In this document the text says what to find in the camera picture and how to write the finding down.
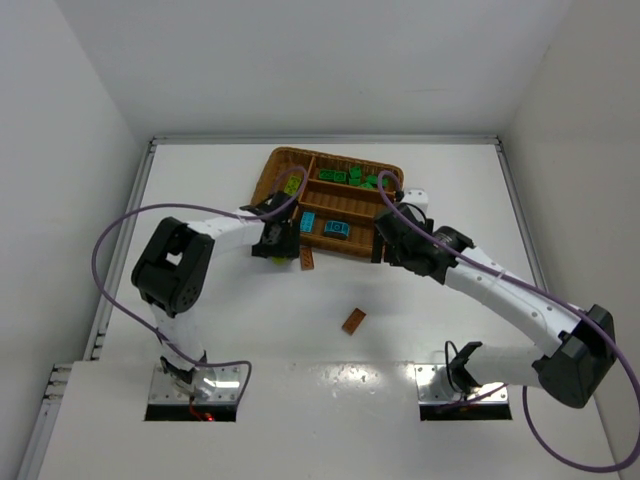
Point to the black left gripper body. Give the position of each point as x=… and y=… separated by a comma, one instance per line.
x=275, y=248

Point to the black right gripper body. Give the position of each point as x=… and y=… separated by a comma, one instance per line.
x=388, y=248

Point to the brown lego brick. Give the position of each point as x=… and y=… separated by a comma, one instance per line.
x=306, y=259

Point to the cyan long lego brick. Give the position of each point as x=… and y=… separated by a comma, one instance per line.
x=307, y=221

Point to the cyan patterned round lego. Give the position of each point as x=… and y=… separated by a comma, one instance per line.
x=336, y=229

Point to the lime long lego brick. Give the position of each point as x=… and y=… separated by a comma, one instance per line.
x=292, y=185

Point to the green lego plate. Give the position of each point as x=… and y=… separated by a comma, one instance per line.
x=372, y=182

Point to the green shiny lego brick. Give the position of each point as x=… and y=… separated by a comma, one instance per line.
x=327, y=175

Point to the green long lego brick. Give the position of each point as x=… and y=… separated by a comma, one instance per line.
x=355, y=172

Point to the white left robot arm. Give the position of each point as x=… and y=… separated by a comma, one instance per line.
x=171, y=272

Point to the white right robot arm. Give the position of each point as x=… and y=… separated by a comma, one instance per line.
x=567, y=358

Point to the brown wicker divided basket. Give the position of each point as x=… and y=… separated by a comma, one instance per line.
x=329, y=200

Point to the brown lego brick lone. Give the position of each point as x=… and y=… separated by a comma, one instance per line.
x=353, y=321

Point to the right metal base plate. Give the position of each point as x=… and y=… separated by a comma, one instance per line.
x=433, y=389

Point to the metal base plate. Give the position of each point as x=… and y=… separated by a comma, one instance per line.
x=433, y=389
x=209, y=387

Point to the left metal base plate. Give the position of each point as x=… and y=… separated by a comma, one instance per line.
x=209, y=387

